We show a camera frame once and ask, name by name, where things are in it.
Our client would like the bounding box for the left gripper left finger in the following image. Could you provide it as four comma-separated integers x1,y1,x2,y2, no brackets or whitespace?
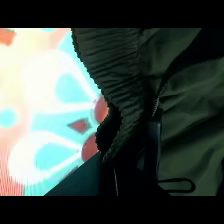
44,151,117,197

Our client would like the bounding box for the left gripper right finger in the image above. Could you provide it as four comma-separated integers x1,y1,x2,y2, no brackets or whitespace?
116,156,148,197

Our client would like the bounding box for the dark green jacket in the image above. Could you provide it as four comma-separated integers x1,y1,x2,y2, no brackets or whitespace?
70,28,224,197

